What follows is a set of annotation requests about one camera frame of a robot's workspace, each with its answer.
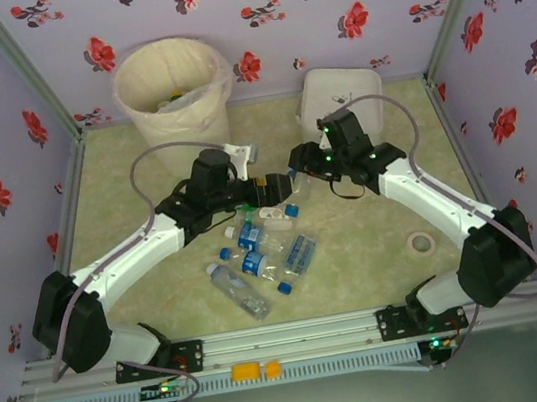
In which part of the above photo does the small clear plastic bottle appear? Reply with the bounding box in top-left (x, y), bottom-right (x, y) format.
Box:
top-left (287, 171), bottom-right (317, 202)

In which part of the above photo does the clear bottle with white label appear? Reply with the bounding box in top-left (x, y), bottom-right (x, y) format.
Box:
top-left (254, 200), bottom-right (304, 234)

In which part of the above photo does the rectangular blue-label bottle blue cap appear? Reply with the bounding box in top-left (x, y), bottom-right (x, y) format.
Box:
top-left (268, 232), bottom-right (324, 297)

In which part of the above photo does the large clear bottle white cap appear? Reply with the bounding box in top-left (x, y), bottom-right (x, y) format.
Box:
top-left (204, 255), bottom-right (273, 327)

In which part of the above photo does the cream ribbed waste bin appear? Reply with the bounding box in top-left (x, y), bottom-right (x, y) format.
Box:
top-left (104, 27), bottom-right (248, 191)

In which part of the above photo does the clear plastic bin liner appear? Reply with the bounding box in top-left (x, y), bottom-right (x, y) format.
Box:
top-left (104, 27), bottom-right (242, 144)

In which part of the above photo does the blue-label bottle printed white cap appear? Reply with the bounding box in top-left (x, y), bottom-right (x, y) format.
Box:
top-left (223, 217), bottom-right (288, 263)

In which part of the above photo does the white lidded storage box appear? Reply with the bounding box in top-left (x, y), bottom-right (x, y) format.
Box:
top-left (290, 58), bottom-right (391, 156)

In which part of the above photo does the roll of masking tape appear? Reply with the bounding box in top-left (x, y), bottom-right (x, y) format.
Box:
top-left (405, 229), bottom-right (440, 258)

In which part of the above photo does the large yellow block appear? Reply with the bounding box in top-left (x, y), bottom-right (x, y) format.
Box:
top-left (230, 360), bottom-right (265, 383)

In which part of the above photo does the control board with green light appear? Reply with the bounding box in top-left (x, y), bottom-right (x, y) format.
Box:
top-left (418, 332), bottom-right (464, 372)
top-left (137, 377), bottom-right (191, 402)

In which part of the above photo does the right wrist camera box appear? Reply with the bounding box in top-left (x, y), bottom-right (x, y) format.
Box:
top-left (315, 126), bottom-right (333, 152)

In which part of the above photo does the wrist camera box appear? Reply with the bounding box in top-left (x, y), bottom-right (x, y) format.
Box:
top-left (315, 126), bottom-right (333, 152)
top-left (222, 138), bottom-right (263, 171)

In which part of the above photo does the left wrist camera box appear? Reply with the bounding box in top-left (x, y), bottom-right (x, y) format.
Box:
top-left (222, 138), bottom-right (263, 171)

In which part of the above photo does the thin black cable loop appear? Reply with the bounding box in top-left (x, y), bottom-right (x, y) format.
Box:
top-left (328, 174), bottom-right (368, 206)

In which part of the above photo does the grey left arm cable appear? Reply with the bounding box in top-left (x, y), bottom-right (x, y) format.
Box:
top-left (20, 132), bottom-right (272, 384)

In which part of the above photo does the aluminium side rail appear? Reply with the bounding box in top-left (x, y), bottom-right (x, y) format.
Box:
top-left (423, 64), bottom-right (532, 293)
top-left (14, 131), bottom-right (119, 361)

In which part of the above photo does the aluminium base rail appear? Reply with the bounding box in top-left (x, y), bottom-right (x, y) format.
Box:
top-left (17, 282), bottom-right (537, 400)

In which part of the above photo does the white slotted cable duct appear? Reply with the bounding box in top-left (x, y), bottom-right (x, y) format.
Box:
top-left (41, 344), bottom-right (422, 402)

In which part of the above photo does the grey base cable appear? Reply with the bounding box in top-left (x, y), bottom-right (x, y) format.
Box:
top-left (419, 303), bottom-right (489, 373)
top-left (143, 355), bottom-right (203, 402)

